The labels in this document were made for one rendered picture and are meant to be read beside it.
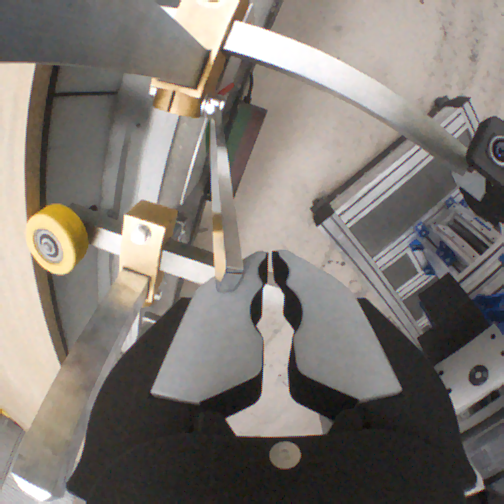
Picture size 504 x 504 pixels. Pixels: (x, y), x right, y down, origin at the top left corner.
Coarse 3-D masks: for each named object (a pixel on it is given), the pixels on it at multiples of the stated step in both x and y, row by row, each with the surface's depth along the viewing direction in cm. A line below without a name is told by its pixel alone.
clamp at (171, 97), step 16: (192, 0) 14; (224, 0) 15; (240, 0) 15; (176, 16) 15; (192, 16) 15; (208, 16) 15; (224, 16) 15; (240, 16) 17; (192, 32) 16; (208, 32) 16; (224, 32) 16; (208, 48) 17; (208, 64) 18; (160, 80) 18; (208, 80) 19; (160, 96) 20; (176, 96) 19; (192, 96) 20; (176, 112) 20; (192, 112) 21
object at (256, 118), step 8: (256, 112) 34; (264, 112) 34; (256, 120) 35; (248, 128) 36; (256, 128) 36; (248, 136) 36; (240, 144) 37; (248, 144) 37; (240, 152) 38; (248, 152) 38; (240, 160) 38; (232, 168) 39; (240, 168) 39; (232, 176) 40; (240, 176) 40; (232, 184) 41
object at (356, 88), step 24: (240, 24) 17; (240, 48) 18; (264, 48) 18; (288, 48) 18; (312, 48) 17; (288, 72) 20; (312, 72) 19; (336, 72) 18; (360, 72) 18; (336, 96) 22; (360, 96) 19; (384, 96) 19; (384, 120) 21; (408, 120) 20; (432, 120) 19; (432, 144) 21; (456, 144) 20; (456, 168) 22
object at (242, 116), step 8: (240, 112) 35; (248, 112) 35; (240, 120) 35; (232, 128) 36; (240, 128) 36; (232, 136) 37; (240, 136) 36; (232, 144) 37; (232, 152) 38; (232, 160) 39
